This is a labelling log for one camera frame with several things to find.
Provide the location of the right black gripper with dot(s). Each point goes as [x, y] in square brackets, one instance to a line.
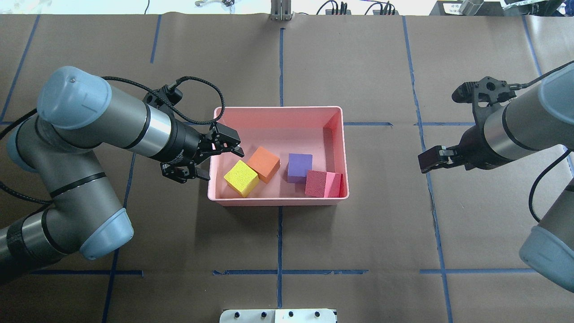
[476, 151]

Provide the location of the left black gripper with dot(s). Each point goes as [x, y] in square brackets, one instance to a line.
[184, 144]

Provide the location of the yellow foam block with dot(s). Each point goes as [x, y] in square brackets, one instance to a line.
[242, 178]

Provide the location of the orange foam block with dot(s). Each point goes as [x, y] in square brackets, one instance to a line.
[264, 163]

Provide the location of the purple foam block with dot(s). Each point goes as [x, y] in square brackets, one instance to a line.
[298, 167]

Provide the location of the pink foam block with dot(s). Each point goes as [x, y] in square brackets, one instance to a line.
[323, 184]

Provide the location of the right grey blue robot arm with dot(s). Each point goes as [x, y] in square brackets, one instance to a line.
[513, 121]

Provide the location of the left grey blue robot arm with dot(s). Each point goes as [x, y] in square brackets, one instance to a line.
[75, 113]

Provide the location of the pink plastic bin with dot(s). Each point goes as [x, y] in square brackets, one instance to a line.
[310, 130]

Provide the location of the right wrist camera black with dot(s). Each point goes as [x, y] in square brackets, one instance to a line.
[485, 92]

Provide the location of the aluminium frame post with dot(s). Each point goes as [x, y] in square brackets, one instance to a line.
[280, 10]

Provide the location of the white camera pole mount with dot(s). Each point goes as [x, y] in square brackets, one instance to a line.
[307, 315]

